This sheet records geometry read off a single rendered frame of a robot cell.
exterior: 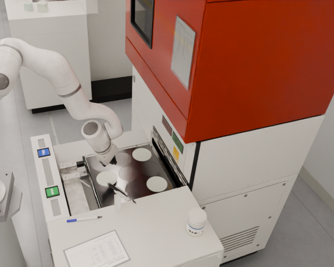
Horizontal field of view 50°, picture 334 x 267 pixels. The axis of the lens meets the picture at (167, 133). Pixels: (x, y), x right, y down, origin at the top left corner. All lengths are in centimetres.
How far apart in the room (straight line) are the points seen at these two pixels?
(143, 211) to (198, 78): 61
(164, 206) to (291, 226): 156
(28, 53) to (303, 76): 106
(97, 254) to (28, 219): 144
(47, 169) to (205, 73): 87
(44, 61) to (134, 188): 75
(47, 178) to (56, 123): 190
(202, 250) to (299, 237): 153
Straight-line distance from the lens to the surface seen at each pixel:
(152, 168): 178
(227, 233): 217
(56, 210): 156
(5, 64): 123
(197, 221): 140
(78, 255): 142
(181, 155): 163
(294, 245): 283
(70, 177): 175
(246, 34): 128
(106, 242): 143
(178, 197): 158
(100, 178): 174
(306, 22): 143
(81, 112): 135
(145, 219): 150
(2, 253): 204
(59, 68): 125
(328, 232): 302
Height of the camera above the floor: 217
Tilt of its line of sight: 39 degrees down
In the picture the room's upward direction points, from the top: 6 degrees clockwise
